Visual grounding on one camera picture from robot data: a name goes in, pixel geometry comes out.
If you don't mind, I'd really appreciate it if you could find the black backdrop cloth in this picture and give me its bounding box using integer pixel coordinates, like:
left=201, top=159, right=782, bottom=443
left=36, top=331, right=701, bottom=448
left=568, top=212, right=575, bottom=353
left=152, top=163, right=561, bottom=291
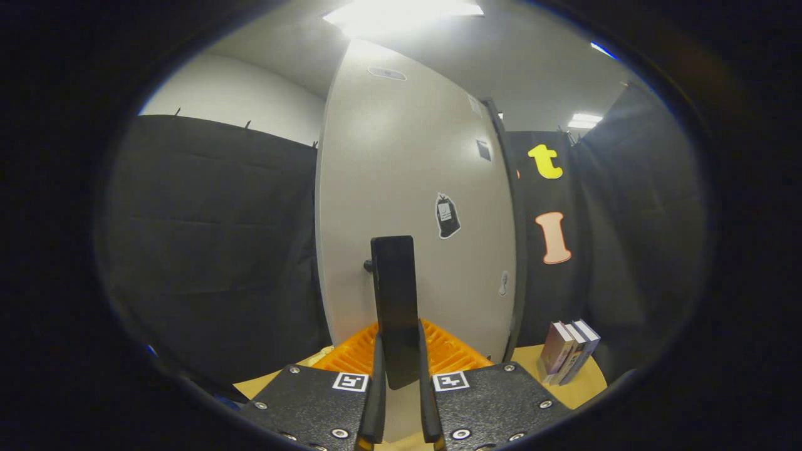
left=100, top=81, right=709, bottom=402

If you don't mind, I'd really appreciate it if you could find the brown cover book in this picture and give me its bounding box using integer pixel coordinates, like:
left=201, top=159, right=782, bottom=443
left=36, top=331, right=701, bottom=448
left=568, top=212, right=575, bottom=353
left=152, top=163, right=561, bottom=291
left=539, top=321, right=576, bottom=384

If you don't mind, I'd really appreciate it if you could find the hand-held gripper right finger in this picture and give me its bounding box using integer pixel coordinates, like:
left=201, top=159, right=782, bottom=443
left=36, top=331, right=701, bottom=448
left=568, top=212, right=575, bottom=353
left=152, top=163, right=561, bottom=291
left=417, top=318, right=574, bottom=451

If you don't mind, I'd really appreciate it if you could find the beige cabinet door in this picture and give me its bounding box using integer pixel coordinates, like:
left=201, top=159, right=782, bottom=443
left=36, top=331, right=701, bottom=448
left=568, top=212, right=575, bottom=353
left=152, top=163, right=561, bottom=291
left=315, top=39, right=518, bottom=442

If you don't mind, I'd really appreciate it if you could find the dark blue cover book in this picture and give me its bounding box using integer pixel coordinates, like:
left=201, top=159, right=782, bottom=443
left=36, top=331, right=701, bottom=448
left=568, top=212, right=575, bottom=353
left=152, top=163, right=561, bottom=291
left=561, top=319, right=601, bottom=384

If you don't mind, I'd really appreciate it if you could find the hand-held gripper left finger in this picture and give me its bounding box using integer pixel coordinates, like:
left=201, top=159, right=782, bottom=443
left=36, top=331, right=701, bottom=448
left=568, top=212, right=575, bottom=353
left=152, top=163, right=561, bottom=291
left=241, top=323, right=387, bottom=451

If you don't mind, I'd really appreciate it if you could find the black door handle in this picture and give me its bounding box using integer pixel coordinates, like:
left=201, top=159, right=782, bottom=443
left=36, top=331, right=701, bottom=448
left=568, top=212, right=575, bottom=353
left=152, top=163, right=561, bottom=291
left=363, top=235, right=422, bottom=390

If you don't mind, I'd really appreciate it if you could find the large ceiling light panel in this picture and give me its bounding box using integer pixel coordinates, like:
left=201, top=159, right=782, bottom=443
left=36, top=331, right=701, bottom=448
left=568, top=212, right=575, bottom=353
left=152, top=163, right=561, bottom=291
left=323, top=0, right=484, bottom=38

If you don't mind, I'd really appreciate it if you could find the dark grey cabinet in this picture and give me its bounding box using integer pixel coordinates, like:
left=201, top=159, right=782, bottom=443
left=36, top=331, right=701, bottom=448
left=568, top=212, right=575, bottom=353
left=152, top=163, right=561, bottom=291
left=482, top=97, right=528, bottom=363

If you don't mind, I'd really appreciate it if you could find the grey cover book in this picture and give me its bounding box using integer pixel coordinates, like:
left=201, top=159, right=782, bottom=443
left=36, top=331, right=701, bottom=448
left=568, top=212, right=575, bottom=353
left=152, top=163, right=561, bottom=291
left=555, top=323, right=590, bottom=385

